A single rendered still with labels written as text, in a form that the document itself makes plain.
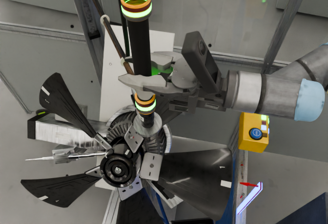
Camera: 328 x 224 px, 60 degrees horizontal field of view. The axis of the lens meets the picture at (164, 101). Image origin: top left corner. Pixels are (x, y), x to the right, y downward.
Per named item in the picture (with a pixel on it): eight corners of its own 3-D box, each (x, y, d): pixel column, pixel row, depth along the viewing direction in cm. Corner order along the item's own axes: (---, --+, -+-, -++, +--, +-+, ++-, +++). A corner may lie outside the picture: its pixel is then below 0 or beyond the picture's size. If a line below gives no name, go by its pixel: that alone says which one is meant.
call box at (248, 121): (238, 118, 128) (244, 105, 119) (261, 122, 127) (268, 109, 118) (236, 150, 119) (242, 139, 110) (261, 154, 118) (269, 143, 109)
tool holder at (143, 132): (126, 112, 72) (122, 89, 64) (152, 103, 74) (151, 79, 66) (139, 141, 68) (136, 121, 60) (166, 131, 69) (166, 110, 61)
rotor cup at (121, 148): (107, 168, 102) (92, 188, 90) (110, 131, 98) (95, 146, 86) (146, 175, 101) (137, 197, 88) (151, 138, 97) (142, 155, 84)
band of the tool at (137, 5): (118, 9, 43) (116, -8, 41) (145, 2, 44) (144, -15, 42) (128, 26, 41) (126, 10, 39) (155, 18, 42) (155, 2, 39)
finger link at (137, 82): (119, 105, 55) (167, 105, 55) (115, 86, 50) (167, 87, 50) (121, 91, 57) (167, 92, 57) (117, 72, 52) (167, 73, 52)
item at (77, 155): (113, 154, 103) (27, 161, 110) (112, 149, 103) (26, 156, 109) (111, 157, 101) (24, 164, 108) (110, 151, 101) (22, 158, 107)
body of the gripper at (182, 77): (165, 111, 56) (226, 120, 55) (165, 84, 49) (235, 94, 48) (172, 81, 61) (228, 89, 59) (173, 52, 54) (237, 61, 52)
